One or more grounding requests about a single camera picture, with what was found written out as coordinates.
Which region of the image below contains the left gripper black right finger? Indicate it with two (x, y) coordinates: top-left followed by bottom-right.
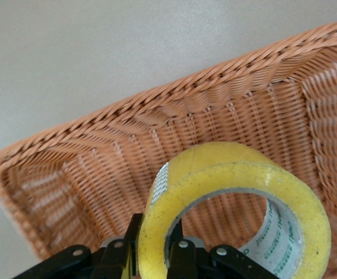
(165, 217), (209, 279)

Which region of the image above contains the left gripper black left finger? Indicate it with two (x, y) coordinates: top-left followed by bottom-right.
(98, 213), (144, 279)

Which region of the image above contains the yellowish clear tape roll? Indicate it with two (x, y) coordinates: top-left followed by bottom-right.
(136, 141), (332, 279)

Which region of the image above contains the brown wicker basket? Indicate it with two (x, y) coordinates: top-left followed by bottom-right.
(0, 22), (337, 279)

